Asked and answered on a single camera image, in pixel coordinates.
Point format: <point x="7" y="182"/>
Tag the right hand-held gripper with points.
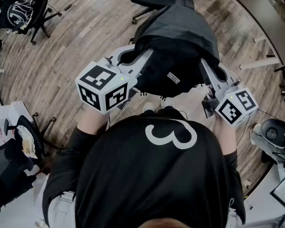
<point x="235" y="108"/>

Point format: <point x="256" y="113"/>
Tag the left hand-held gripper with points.
<point x="102" y="89"/>

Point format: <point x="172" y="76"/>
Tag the black backpack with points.
<point x="175" y="44"/>

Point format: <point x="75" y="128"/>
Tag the person's left forearm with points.
<point x="92" y="122"/>

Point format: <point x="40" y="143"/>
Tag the person's right forearm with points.
<point x="224" y="139"/>

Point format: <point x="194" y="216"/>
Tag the black swivel chair with garment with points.
<point x="41" y="11"/>

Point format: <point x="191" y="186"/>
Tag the white sneaker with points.
<point x="167" y="103"/>
<point x="148" y="107"/>

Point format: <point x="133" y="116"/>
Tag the dark brown curved desk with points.
<point x="259" y="13"/>

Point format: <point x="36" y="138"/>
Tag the person's black printed t-shirt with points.
<point x="142" y="174"/>

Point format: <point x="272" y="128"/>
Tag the black and white patterned garment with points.
<point x="20" y="13"/>

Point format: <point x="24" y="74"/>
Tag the white desk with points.
<point x="263" y="193"/>

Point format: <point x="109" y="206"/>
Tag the white cardboard box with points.
<point x="19" y="110"/>

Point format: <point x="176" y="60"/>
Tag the silver foil food bag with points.
<point x="26" y="139"/>

